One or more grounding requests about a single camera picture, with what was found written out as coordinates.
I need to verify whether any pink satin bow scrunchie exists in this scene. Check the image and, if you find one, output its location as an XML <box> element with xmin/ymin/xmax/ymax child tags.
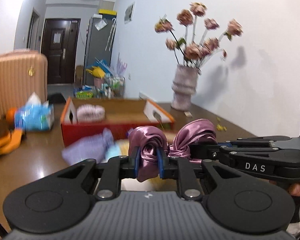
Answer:
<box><xmin>128</xmin><ymin>119</ymin><xmax>217</xmax><ymax>182</ymax></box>

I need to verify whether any blue tissue pack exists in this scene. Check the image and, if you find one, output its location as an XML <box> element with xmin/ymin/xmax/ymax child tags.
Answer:
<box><xmin>14</xmin><ymin>92</ymin><xmax>55</xmax><ymax>132</ymax></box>

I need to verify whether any pink ribbed suitcase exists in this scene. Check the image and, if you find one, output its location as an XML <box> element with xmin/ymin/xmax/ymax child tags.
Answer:
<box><xmin>0</xmin><ymin>50</ymin><xmax>47</xmax><ymax>116</ymax></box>

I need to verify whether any lilac fuzzy headband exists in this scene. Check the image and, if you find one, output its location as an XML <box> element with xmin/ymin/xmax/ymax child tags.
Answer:
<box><xmin>76</xmin><ymin>104</ymin><xmax>106</xmax><ymax>122</ymax></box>

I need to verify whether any wire storage rack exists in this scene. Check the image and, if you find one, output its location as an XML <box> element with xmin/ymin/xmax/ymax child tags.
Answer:
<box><xmin>101</xmin><ymin>76</ymin><xmax>125</xmax><ymax>99</ymax></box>

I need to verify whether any light blue fluffy towel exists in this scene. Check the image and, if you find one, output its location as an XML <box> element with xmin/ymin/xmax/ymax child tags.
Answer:
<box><xmin>104</xmin><ymin>144</ymin><xmax>121</xmax><ymax>161</ymax></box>

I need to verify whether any orange fruit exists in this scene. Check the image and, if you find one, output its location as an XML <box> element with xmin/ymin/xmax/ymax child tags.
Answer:
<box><xmin>6</xmin><ymin>107</ymin><xmax>18</xmax><ymax>124</ymax></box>

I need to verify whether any yellow watering can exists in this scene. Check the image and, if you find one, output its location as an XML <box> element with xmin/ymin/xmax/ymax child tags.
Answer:
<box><xmin>85</xmin><ymin>66</ymin><xmax>106</xmax><ymax>79</ymax></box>

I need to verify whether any grey refrigerator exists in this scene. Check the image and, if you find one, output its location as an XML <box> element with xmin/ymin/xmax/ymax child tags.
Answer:
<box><xmin>83</xmin><ymin>14</ymin><xmax>116</xmax><ymax>85</ymax></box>

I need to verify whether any red orange cardboard box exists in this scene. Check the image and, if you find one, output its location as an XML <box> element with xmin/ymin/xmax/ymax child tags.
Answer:
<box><xmin>60</xmin><ymin>98</ymin><xmax>175</xmax><ymax>147</ymax></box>

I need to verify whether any yellow box on refrigerator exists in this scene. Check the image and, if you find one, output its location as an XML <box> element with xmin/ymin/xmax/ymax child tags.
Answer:
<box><xmin>98</xmin><ymin>9</ymin><xmax>117</xmax><ymax>16</ymax></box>

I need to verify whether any orange strap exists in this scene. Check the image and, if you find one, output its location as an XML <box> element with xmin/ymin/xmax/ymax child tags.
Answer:
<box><xmin>0</xmin><ymin>128</ymin><xmax>26</xmax><ymax>165</ymax></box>

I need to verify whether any dark brown entrance door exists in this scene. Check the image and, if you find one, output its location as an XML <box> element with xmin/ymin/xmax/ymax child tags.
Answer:
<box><xmin>41</xmin><ymin>18</ymin><xmax>81</xmax><ymax>84</ymax></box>

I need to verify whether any purple drawstring pouch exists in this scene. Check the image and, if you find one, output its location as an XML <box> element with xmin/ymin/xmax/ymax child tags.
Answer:
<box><xmin>62</xmin><ymin>128</ymin><xmax>115</xmax><ymax>165</ymax></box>

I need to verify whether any person's right hand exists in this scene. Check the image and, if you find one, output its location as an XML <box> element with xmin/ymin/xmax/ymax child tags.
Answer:
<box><xmin>287</xmin><ymin>182</ymin><xmax>300</xmax><ymax>197</ymax></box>

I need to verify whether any pink fuzzy vase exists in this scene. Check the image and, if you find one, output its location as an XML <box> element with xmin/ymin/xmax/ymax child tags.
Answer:
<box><xmin>171</xmin><ymin>65</ymin><xmax>199</xmax><ymax>112</ymax></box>

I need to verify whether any dried pink rose bouquet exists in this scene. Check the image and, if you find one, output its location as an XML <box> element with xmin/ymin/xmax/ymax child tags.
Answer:
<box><xmin>154</xmin><ymin>2</ymin><xmax>243</xmax><ymax>74</ymax></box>

